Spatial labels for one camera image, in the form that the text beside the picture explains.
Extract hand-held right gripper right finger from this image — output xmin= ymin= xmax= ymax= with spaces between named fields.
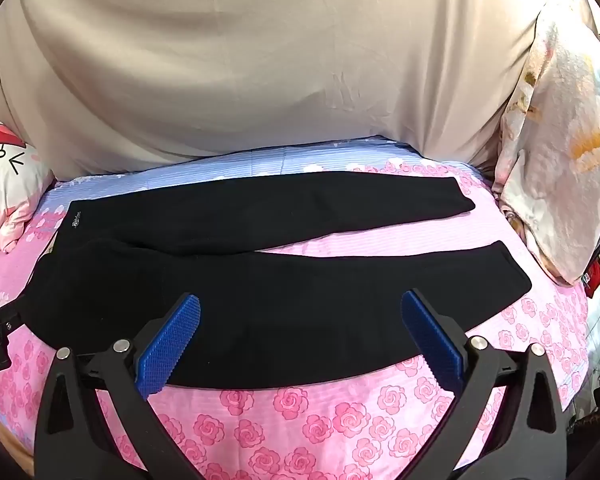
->
xmin=401 ymin=287 xmax=583 ymax=480

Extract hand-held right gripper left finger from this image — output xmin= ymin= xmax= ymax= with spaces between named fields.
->
xmin=32 ymin=292 xmax=206 ymax=480

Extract black pants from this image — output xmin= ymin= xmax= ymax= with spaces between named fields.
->
xmin=24 ymin=170 xmax=533 ymax=391

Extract pink rose print bedsheet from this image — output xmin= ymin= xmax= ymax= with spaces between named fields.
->
xmin=0 ymin=140 xmax=593 ymax=480

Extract cartoon cat print pillow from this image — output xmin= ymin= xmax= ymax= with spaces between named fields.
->
xmin=0 ymin=115 xmax=56 ymax=253

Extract red packet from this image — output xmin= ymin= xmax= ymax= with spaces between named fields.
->
xmin=582 ymin=252 xmax=600 ymax=301

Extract pale floral quilt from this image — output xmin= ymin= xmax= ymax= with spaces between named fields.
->
xmin=492 ymin=0 xmax=600 ymax=286

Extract beige blanket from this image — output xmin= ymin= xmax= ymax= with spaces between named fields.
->
xmin=0 ymin=0 xmax=600 ymax=181

